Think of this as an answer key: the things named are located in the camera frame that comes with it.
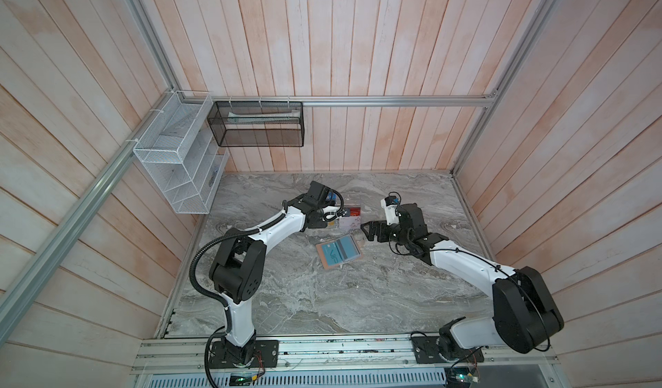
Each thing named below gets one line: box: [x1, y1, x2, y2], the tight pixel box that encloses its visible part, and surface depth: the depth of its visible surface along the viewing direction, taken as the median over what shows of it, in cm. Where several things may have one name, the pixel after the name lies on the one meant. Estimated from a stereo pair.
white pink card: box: [339, 215, 362, 230], surface depth 103 cm
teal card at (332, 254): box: [321, 241, 344, 267], surface depth 95 cm
